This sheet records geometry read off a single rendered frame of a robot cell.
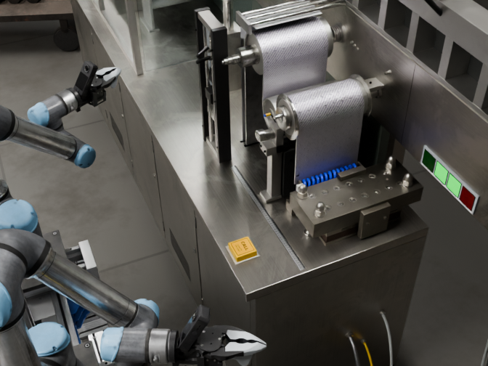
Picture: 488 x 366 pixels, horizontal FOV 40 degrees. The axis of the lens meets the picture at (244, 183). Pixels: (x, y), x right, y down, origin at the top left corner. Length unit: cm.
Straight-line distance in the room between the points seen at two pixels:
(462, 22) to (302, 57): 60
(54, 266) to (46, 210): 216
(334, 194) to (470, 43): 65
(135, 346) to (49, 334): 38
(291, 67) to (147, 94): 82
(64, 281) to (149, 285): 169
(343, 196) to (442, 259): 137
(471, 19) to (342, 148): 62
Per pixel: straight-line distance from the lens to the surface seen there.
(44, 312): 231
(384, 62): 216
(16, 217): 217
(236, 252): 210
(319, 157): 217
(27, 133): 203
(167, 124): 266
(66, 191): 381
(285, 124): 205
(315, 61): 226
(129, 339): 153
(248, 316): 220
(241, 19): 218
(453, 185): 202
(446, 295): 329
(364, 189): 218
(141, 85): 290
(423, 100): 204
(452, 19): 187
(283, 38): 219
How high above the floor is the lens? 249
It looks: 42 degrees down
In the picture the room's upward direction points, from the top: 1 degrees counter-clockwise
